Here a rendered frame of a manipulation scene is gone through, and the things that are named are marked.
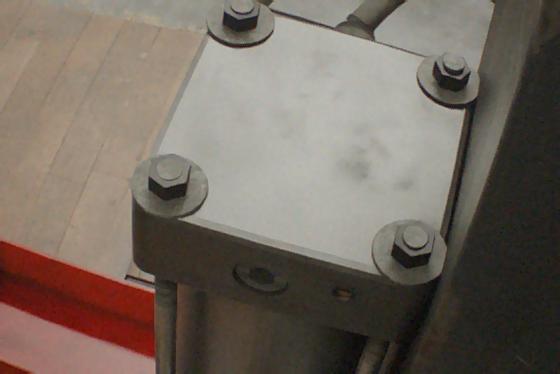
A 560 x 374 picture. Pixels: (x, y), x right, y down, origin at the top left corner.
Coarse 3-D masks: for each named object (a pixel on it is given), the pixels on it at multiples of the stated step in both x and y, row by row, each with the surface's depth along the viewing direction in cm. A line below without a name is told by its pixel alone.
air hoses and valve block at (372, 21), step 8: (256, 0) 42; (264, 0) 42; (272, 0) 42; (368, 0) 41; (376, 0) 40; (384, 0) 40; (392, 0) 40; (400, 0) 41; (360, 8) 41; (368, 8) 41; (376, 8) 40; (384, 8) 40; (392, 8) 41; (352, 16) 41; (360, 16) 41; (368, 16) 41; (376, 16) 41; (384, 16) 41; (368, 24) 41; (376, 24) 41
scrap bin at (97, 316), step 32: (0, 256) 100; (32, 256) 98; (0, 288) 101; (32, 288) 101; (64, 288) 100; (96, 288) 98; (128, 288) 97; (0, 320) 99; (32, 320) 99; (64, 320) 100; (96, 320) 100; (128, 320) 101; (0, 352) 97; (32, 352) 97; (64, 352) 98; (96, 352) 98; (128, 352) 99
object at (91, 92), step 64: (0, 0) 124; (0, 64) 118; (64, 64) 118; (128, 64) 119; (0, 128) 112; (64, 128) 113; (128, 128) 114; (0, 192) 108; (64, 192) 109; (128, 192) 109; (64, 256) 104; (128, 256) 105
